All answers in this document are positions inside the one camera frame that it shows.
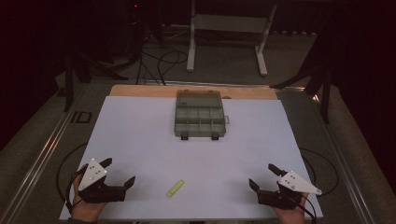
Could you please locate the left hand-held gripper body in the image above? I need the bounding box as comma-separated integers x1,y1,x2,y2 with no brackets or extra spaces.
78,158,127,205

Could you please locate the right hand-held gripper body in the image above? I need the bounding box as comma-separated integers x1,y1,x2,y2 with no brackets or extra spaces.
257,170,323,210

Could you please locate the person's right hand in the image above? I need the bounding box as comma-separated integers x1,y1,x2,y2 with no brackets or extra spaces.
273,192,315,224

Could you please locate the person's left hand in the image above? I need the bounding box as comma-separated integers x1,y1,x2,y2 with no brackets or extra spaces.
70,174,107,223

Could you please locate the small yellow-green flat stick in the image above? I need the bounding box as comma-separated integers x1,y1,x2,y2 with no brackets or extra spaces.
165,179,186,198

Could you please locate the white table sheet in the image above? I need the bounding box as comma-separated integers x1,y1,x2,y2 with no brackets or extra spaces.
58,95,324,222

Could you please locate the black tripod stand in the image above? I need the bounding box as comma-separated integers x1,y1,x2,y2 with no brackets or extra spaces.
269,18,340,125
57,36,129,113

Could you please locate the clear plastic compartment box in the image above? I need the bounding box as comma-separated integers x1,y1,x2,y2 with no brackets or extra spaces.
173,89,231,141

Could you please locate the white metal stand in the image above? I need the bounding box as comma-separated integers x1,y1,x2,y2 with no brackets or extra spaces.
186,0,278,77

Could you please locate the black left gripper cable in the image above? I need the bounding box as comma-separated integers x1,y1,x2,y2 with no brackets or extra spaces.
55,142,89,215

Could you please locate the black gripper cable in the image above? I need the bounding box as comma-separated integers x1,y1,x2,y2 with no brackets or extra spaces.
55,142,89,215
288,147,339,224

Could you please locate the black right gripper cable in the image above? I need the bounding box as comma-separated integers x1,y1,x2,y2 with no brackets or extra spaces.
288,147,339,224

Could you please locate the aluminium floor rail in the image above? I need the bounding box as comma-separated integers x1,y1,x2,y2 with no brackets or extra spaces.
0,83,94,224
306,90,379,224

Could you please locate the black floor cable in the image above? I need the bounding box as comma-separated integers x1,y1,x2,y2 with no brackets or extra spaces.
135,46,189,86

